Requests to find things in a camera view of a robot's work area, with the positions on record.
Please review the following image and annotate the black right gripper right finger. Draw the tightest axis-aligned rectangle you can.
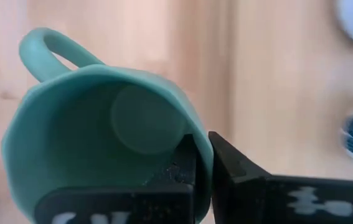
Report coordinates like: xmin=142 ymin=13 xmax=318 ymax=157
xmin=208 ymin=131 xmax=353 ymax=224

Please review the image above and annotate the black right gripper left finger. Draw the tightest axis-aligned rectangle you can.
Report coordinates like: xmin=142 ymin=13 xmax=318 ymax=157
xmin=34 ymin=134 xmax=197 ymax=224

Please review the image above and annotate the green faceted mug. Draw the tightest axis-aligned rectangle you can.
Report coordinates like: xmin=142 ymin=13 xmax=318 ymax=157
xmin=1 ymin=27 xmax=215 ymax=224

